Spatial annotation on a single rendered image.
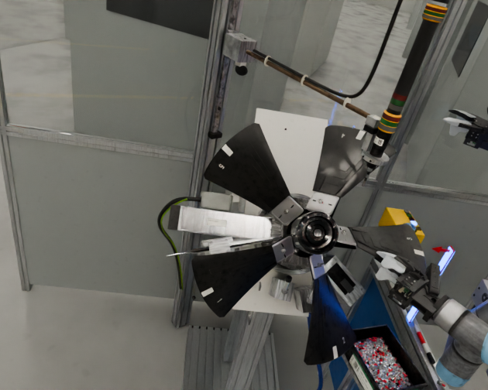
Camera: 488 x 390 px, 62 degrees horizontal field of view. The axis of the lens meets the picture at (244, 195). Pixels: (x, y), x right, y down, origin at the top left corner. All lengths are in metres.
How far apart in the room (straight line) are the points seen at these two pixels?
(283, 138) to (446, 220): 1.15
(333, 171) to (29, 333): 1.75
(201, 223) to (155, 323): 1.22
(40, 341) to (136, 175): 0.98
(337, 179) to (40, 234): 1.56
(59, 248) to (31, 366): 0.56
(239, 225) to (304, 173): 0.33
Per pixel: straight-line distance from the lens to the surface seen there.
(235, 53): 1.41
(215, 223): 1.24
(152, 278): 2.32
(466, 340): 1.12
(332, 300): 1.24
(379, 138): 1.06
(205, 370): 2.14
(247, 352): 1.72
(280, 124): 1.44
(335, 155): 1.26
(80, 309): 2.46
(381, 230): 1.31
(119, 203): 2.03
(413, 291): 1.11
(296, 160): 1.43
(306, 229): 1.12
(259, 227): 1.25
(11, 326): 2.45
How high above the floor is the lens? 1.87
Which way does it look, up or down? 33 degrees down
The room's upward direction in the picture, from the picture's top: 13 degrees clockwise
